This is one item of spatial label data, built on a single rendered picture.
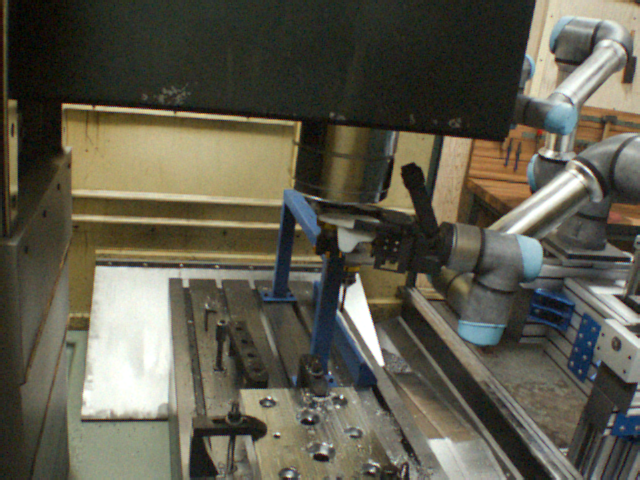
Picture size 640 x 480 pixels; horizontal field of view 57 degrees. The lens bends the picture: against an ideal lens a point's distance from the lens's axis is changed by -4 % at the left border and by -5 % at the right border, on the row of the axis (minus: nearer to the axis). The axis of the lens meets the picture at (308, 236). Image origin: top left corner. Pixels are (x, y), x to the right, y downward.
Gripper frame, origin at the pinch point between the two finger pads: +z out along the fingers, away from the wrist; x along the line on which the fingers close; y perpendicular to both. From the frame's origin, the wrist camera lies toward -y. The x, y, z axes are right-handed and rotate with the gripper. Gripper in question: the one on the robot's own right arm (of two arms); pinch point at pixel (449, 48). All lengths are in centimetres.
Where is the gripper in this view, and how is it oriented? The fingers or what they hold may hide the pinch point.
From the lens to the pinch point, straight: 138.0
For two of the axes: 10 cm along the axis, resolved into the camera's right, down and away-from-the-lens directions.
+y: -1.3, 9.3, 3.3
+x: -6.8, -3.3, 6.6
